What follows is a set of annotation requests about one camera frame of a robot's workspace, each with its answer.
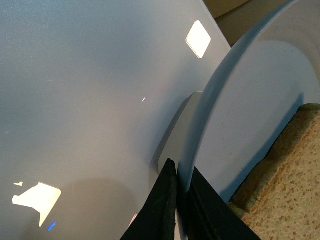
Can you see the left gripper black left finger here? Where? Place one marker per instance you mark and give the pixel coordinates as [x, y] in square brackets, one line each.
[156, 220]

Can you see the brown bread slice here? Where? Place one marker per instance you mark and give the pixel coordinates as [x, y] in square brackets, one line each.
[280, 198]

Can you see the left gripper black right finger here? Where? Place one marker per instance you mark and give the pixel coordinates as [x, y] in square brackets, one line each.
[209, 217]

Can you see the grey round plate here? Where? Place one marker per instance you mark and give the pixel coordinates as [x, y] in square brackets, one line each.
[258, 87]

